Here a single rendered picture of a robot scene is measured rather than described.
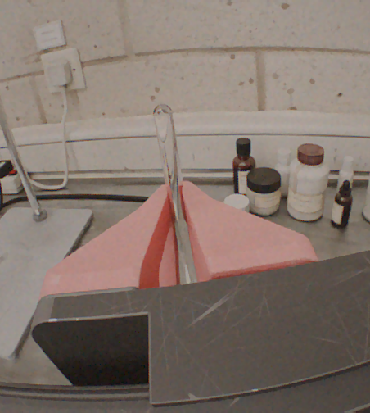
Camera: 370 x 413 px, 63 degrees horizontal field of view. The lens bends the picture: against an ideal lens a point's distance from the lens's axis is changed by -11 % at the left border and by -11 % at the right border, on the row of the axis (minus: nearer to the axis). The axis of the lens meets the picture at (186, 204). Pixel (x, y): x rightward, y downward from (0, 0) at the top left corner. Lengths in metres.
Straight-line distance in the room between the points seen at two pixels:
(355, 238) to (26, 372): 0.48
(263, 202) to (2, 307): 0.41
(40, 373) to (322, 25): 0.64
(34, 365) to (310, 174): 0.44
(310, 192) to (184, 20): 0.34
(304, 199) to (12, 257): 0.46
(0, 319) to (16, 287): 0.06
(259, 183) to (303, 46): 0.24
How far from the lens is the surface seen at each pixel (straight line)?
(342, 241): 0.51
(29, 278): 0.52
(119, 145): 0.65
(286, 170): 0.55
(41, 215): 0.61
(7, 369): 0.45
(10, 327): 0.47
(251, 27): 0.58
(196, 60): 0.60
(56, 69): 0.66
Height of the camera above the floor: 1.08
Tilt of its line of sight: 36 degrees down
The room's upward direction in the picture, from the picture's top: 8 degrees counter-clockwise
